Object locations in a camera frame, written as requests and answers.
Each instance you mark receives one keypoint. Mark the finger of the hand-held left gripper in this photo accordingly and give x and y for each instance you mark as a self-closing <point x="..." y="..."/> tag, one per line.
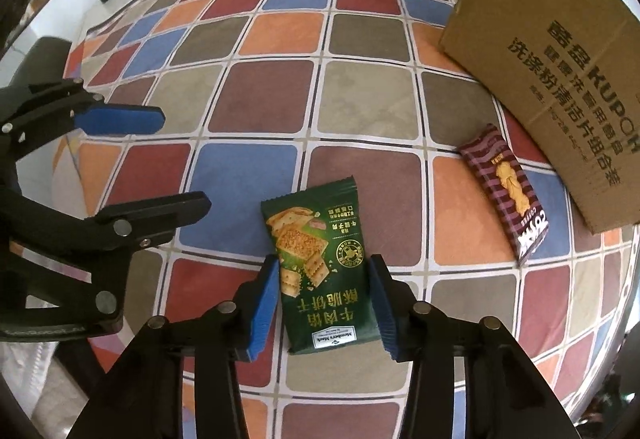
<point x="125" y="119"/>
<point x="165" y="214"/>

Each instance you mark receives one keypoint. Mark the dark grey chair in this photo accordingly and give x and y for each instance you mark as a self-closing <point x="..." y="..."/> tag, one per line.
<point x="42" y="56"/>

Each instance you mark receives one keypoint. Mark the brown cardboard box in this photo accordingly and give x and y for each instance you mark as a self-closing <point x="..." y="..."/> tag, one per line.
<point x="540" y="19"/>

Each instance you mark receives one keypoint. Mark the brown striped biscuit packet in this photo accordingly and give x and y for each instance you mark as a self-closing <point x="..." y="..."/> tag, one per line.
<point x="505" y="189"/>

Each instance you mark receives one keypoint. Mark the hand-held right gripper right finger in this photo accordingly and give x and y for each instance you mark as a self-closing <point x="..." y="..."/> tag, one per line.
<point x="386" y="316"/>

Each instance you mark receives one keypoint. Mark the dark green cracker packet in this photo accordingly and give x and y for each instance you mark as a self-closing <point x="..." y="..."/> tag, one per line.
<point x="310" y="239"/>

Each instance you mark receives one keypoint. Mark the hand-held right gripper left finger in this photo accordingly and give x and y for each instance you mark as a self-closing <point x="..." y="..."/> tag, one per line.
<point x="265" y="309"/>

